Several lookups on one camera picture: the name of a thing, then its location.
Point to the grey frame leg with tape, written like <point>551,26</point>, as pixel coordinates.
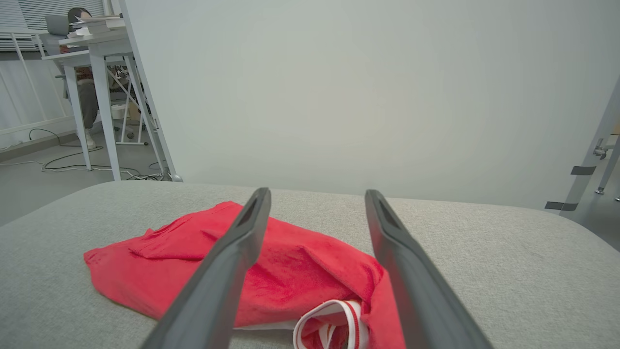
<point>593,160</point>

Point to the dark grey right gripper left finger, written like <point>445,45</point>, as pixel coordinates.
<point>218,291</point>

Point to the grey laptop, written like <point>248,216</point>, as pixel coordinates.
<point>57,25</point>

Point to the white metal railing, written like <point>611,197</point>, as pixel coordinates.
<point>29,82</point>

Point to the stack of papers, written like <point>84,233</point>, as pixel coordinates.
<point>94,24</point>

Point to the white metal rack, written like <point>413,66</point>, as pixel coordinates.
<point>127,116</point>

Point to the white desk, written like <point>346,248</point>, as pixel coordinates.
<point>73,97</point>
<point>104,97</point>

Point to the red garment with white trim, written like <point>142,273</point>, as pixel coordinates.
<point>300,271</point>

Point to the seated person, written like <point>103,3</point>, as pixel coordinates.
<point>88,104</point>

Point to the white partition board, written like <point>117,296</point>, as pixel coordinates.
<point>363,97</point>

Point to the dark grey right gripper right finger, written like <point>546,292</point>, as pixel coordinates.
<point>416,291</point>

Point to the grey fabric sofa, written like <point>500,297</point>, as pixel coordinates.
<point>508,271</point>

